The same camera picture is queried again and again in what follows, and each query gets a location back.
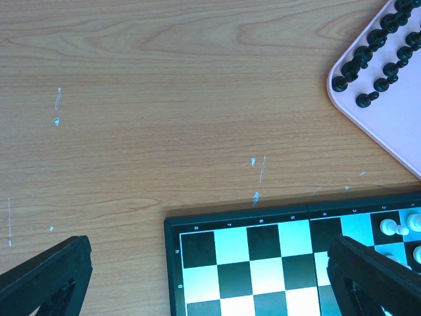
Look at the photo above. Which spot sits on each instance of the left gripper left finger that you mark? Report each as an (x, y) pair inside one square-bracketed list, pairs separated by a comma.
[(53, 282)]

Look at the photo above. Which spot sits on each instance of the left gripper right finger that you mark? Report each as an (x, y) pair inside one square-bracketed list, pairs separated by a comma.
[(366, 282)]

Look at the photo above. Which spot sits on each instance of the white pawn chess piece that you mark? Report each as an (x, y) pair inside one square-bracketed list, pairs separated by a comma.
[(389, 227)]

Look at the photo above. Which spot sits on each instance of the white knight chess piece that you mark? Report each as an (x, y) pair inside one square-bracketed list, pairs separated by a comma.
[(417, 254)]

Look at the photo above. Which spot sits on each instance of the white rook chess piece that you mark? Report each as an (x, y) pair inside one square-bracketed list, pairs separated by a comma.
[(414, 222)]

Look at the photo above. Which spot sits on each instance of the black pawn chess piece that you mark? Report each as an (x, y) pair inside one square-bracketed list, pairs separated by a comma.
[(364, 100)]

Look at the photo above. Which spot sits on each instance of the black and silver chessboard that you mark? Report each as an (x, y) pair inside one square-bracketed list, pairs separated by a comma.
[(273, 261)]

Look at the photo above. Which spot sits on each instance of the pink plastic tray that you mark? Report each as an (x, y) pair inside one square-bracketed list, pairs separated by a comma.
[(386, 58)]

